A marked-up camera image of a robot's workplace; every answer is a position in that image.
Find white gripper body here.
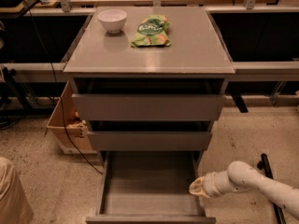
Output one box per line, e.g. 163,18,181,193
203,171,233,198

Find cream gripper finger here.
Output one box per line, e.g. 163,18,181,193
189,176,205,190
190,187,209,198

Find grey bottom drawer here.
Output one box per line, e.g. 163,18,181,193
86,151,216,224

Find grey drawer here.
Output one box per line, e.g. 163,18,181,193
72,94,225,121
88,132,211,151
86,151,216,224

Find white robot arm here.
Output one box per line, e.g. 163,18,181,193
189,161,299,219

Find grey drawer cabinet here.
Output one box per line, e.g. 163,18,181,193
63,6,236,161

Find grey middle drawer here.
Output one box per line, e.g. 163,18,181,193
88,132,211,151

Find grey top drawer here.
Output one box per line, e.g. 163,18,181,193
72,94,225,121

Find black metal floor stand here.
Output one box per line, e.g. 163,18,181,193
257,153,286,224

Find cardboard box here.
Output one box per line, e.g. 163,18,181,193
47,83,95,154

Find green snack bag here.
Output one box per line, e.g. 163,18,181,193
131,14,171,48

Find beige padded object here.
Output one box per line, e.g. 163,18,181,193
0,157,34,224

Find white ceramic bowl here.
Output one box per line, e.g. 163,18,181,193
97,9,127,33

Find aluminium frame rail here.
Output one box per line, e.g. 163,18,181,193
1,62,299,83

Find black power cable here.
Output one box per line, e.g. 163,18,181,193
13,0,104,175

